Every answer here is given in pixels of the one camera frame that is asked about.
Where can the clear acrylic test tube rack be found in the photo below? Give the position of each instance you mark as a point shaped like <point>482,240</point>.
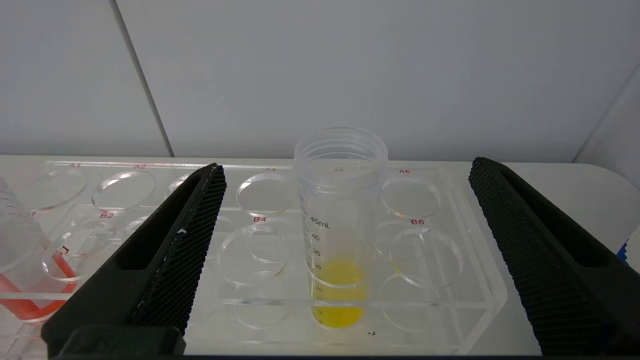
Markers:
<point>260,200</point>

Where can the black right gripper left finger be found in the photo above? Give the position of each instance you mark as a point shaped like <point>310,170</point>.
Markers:
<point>170,260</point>

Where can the test tube with yellow pigment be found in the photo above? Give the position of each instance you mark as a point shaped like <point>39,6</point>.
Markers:
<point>340,280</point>

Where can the test tube with red pigment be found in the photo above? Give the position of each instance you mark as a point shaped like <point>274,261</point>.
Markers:
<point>30,295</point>

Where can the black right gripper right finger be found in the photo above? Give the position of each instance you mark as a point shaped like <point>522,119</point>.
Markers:
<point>550,280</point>

